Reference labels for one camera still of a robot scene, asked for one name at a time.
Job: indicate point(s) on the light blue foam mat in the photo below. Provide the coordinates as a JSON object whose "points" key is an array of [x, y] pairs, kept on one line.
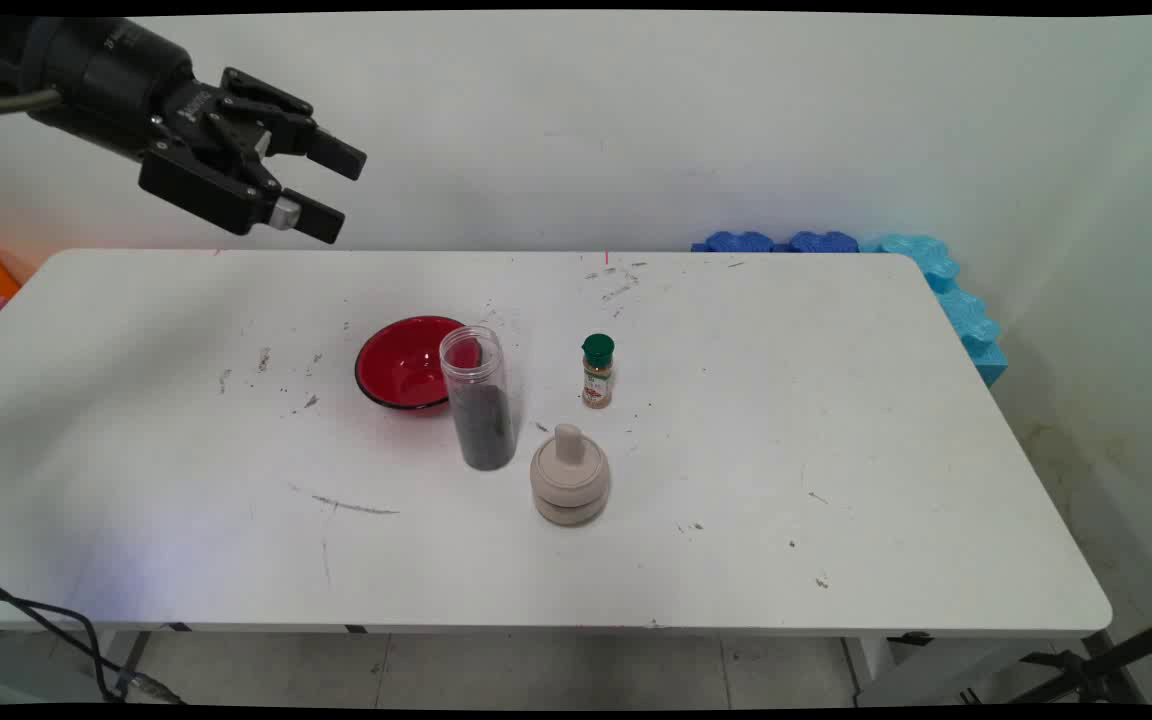
{"points": [[966, 315]]}

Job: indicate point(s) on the clear plastic jar black grains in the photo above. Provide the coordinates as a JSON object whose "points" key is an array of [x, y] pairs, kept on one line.
{"points": [[481, 430]]}

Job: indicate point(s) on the red bowl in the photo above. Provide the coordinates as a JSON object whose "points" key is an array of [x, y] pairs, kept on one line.
{"points": [[401, 365]]}

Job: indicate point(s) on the black tripod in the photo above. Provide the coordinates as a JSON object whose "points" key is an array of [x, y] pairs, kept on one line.
{"points": [[1096, 675]]}

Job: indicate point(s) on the white table leg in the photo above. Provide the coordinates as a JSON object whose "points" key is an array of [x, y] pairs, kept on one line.
{"points": [[866, 665], [114, 655]]}

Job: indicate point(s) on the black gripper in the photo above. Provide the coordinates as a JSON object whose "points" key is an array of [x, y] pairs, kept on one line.
{"points": [[86, 75]]}

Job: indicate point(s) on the spice bottle green cap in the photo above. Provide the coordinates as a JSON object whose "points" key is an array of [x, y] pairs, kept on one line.
{"points": [[597, 385]]}

